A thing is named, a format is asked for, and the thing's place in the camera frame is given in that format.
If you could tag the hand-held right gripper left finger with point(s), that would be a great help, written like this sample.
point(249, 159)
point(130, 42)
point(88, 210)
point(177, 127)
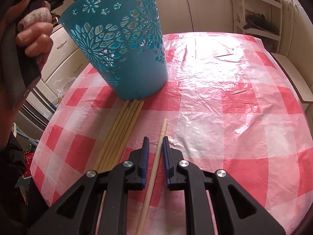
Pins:
point(145, 162)

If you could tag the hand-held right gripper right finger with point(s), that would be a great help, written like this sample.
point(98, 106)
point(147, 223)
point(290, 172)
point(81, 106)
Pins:
point(165, 162)

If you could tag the bundle of wooden chopsticks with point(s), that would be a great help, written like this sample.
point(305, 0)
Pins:
point(119, 131)

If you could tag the teal perforated plastic basket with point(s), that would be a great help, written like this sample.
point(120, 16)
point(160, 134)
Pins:
point(141, 66)

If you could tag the person's left hand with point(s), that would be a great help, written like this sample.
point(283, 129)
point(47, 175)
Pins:
point(36, 38)

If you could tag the clear plastic bag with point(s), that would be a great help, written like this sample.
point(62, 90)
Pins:
point(62, 88)

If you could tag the silver refrigerator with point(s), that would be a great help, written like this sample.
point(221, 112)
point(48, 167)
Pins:
point(34, 112)

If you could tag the cream drawer cabinet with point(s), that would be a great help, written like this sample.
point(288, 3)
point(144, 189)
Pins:
point(63, 53)

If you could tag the wooden board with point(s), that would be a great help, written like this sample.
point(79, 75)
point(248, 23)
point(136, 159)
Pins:
point(292, 78)

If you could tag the cream sink cabinet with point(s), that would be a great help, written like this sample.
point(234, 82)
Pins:
point(185, 7)

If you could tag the dark pan with lid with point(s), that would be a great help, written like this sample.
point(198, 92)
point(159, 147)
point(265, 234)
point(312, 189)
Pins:
point(261, 23)

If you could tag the white shelf rack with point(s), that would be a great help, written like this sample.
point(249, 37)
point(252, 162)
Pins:
point(276, 12)

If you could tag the cream tall cabinet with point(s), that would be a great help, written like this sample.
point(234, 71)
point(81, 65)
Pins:
point(297, 24)

